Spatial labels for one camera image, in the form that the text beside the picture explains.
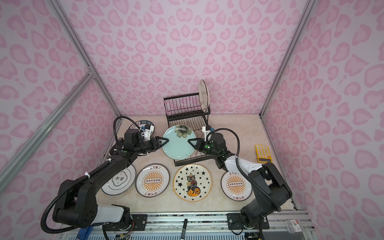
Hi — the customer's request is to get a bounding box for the left orange sunburst plate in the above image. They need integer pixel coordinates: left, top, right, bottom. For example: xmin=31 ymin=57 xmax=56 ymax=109
xmin=135 ymin=164 xmax=170 ymax=198

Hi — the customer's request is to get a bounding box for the black marker pen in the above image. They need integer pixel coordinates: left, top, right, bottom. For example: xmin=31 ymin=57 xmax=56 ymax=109
xmin=181 ymin=219 xmax=188 ymax=240

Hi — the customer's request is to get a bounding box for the white red label tag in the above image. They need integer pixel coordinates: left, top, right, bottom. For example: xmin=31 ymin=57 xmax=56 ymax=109
xmin=285 ymin=219 xmax=303 ymax=234

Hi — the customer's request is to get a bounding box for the black two-tier dish rack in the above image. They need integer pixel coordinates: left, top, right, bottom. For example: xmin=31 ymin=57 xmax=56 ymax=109
xmin=164 ymin=93 xmax=211 ymax=148

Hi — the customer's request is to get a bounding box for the light blue flower plate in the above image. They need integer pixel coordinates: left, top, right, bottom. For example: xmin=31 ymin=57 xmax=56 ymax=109
xmin=162 ymin=125 xmax=196 ymax=160

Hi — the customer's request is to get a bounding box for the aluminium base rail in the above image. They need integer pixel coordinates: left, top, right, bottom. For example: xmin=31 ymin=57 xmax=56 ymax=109
xmin=56 ymin=210 xmax=319 ymax=240

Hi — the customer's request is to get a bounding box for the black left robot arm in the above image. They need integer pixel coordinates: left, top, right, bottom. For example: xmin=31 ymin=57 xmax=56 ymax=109
xmin=41 ymin=126 xmax=169 ymax=234

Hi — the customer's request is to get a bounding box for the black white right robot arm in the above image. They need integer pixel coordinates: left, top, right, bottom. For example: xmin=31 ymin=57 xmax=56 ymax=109
xmin=188 ymin=128 xmax=293 ymax=230

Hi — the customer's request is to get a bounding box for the white plate green ring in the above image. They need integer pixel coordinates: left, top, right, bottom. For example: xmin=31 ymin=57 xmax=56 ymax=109
xmin=101 ymin=163 xmax=137 ymax=196

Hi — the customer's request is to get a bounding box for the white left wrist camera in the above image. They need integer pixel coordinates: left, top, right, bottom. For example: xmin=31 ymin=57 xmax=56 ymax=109
xmin=141 ymin=124 xmax=155 ymax=141

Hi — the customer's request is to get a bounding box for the cat pumpkin star plate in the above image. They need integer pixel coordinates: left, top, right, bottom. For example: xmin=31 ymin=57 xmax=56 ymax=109
xmin=173 ymin=164 xmax=213 ymax=202

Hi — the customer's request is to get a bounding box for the orange sunburst plate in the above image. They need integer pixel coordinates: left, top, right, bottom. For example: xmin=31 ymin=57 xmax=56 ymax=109
xmin=221 ymin=172 xmax=253 ymax=202
xmin=135 ymin=164 xmax=170 ymax=198

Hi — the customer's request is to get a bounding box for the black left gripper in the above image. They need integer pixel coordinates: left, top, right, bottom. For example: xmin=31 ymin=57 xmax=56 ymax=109
xmin=134 ymin=136 xmax=169 ymax=156

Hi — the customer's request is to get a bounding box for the diagonal aluminium frame bar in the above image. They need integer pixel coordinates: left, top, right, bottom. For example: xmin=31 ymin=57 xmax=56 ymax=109
xmin=1 ymin=71 xmax=95 ymax=193

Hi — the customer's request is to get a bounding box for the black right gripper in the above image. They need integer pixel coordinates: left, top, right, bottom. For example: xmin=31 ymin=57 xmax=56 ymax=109
xmin=187 ymin=138 xmax=220 ymax=158

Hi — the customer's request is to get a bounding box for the green-rim lettered white plate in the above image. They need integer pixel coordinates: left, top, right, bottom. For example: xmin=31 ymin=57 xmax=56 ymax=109
xmin=129 ymin=120 xmax=155 ymax=130

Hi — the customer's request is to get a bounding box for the yellow calculator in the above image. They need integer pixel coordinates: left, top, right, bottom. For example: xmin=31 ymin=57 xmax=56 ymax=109
xmin=255 ymin=145 xmax=273 ymax=164

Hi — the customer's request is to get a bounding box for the white floral speckled plate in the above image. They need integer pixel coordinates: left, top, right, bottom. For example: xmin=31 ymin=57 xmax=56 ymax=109
xmin=199 ymin=80 xmax=210 ymax=112

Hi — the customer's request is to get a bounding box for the right orange sunburst plate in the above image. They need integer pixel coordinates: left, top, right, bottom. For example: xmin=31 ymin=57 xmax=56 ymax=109
xmin=221 ymin=172 xmax=253 ymax=202

